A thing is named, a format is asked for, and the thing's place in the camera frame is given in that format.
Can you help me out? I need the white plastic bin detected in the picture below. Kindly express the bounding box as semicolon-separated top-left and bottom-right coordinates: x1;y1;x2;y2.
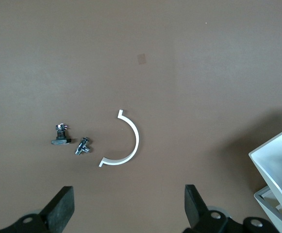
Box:
249;123;282;212

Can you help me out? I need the small brown tape patch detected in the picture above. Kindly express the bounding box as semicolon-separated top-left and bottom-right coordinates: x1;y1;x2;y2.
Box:
136;53;148;66

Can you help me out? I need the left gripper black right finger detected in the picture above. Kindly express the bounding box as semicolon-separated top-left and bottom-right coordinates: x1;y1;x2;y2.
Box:
183;184;281;233

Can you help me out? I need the black capped switch component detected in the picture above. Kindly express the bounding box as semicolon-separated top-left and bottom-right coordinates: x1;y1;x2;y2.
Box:
50;123;73;146

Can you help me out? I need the white curved plastic bracket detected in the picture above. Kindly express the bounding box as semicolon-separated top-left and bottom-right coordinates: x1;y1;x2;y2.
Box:
98;109;140;168

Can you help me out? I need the white drawer cabinet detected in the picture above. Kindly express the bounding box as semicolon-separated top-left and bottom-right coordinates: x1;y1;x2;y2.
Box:
253;186;282;233

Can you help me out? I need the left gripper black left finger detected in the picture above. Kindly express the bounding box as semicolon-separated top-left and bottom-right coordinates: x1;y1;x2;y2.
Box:
0;186;75;233

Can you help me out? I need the small metal valve fitting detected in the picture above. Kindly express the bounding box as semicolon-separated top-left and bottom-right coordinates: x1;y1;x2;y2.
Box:
75;137;92;156

